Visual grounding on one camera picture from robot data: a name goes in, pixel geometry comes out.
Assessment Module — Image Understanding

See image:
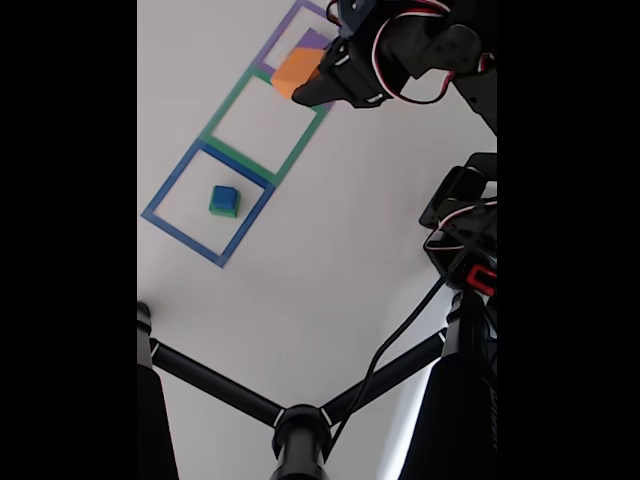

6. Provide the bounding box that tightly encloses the orange block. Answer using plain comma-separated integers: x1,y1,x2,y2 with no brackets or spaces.
271,47,327,100

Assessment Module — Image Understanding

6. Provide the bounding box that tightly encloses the small blue cube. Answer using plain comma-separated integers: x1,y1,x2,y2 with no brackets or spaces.
211,185,236,210

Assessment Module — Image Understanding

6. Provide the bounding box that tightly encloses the green block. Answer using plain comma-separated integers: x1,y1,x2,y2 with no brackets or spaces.
208,187,242,219

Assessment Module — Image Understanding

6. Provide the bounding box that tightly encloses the purple block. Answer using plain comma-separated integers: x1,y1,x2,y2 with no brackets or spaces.
297,28,335,112

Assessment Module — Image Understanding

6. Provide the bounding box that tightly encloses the purple tape square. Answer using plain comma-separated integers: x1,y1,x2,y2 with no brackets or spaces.
253,0,339,112

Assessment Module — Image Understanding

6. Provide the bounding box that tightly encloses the green tape square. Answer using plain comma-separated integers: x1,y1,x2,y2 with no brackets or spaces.
199,64,329,187

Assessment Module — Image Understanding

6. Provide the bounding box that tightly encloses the blue tape square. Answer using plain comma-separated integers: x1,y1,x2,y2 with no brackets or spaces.
141,138,277,269

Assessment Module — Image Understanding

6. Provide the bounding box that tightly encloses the red clamp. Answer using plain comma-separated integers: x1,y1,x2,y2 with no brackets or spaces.
467,264,498,297

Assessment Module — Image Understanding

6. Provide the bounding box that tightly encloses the camera board with blue mount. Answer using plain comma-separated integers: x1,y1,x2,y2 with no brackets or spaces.
332,0,381,37

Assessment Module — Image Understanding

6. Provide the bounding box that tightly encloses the black camera tripod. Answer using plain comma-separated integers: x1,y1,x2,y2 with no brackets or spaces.
137,289,498,480

